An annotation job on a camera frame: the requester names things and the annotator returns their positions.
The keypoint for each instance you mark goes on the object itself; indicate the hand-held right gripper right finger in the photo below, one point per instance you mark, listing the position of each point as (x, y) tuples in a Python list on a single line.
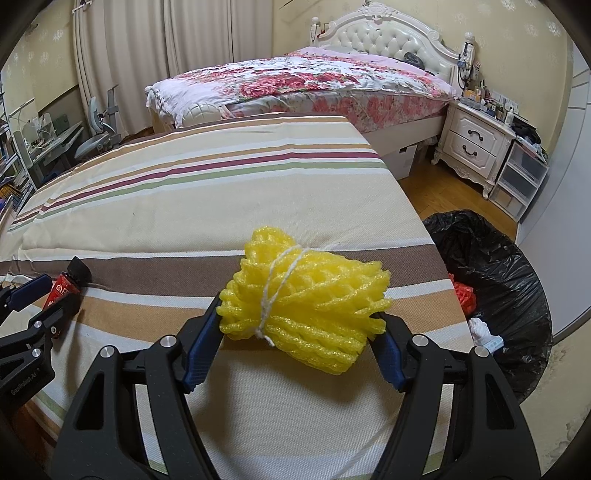
[(392, 360)]

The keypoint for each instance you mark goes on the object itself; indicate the grey desk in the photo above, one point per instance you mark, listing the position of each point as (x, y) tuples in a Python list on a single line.
[(55, 138)]

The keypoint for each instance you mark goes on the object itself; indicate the white plastic bag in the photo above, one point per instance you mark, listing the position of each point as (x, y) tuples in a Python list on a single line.
[(479, 330)]

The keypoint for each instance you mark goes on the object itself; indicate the dark cloth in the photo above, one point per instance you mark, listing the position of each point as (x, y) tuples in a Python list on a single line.
[(412, 57)]

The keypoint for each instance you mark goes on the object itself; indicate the bookshelf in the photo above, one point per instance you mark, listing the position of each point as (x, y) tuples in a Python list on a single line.
[(11, 180)]

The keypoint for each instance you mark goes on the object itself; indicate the dark clothes pile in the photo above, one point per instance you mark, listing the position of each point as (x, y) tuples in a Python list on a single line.
[(526, 131)]

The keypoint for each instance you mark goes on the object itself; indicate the white cardboard box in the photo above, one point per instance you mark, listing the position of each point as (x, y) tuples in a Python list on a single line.
[(401, 159)]

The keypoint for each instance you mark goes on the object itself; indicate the yellow foam net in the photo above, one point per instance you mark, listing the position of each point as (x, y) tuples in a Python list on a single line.
[(304, 295)]

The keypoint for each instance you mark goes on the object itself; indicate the white nightstand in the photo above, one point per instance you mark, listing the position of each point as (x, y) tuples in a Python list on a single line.
[(471, 134)]

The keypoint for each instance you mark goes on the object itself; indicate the white sliding wardrobe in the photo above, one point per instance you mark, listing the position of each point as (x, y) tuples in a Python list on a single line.
[(568, 184)]

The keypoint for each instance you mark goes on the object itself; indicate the floral blanket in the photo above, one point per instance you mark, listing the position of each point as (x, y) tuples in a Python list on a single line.
[(277, 78)]

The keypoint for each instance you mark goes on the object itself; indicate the grey office chair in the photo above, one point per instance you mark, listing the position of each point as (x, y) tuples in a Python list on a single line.
[(94, 145)]

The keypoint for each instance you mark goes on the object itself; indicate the clear plastic drawer unit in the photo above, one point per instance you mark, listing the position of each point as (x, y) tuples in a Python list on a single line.
[(519, 180)]

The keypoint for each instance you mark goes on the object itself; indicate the black trash bag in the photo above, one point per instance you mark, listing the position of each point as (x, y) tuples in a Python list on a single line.
[(498, 263)]

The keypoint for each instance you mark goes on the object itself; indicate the beige curtain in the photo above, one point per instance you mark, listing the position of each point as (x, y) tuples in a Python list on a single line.
[(138, 55)]

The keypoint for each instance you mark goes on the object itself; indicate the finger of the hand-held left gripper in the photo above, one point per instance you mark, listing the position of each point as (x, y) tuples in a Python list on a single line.
[(55, 314), (30, 290)]

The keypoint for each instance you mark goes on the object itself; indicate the white tufted bed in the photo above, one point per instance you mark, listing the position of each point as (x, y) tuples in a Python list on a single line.
[(392, 34)]

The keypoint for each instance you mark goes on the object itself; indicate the small white tube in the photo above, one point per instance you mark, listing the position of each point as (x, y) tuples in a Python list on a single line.
[(493, 344)]

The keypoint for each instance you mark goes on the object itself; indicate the red foam net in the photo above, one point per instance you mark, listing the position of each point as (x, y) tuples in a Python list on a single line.
[(464, 295)]

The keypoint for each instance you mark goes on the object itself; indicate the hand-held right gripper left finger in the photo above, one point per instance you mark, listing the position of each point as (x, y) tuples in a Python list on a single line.
[(203, 355)]

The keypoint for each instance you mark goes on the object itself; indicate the cluster of small bottles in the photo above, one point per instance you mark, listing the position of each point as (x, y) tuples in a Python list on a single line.
[(489, 101)]

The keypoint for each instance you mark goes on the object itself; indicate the striped tablecloth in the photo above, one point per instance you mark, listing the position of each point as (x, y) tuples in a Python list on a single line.
[(184, 207)]

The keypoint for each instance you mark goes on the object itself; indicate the red tube with black cap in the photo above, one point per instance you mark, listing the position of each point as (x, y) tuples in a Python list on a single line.
[(60, 290)]

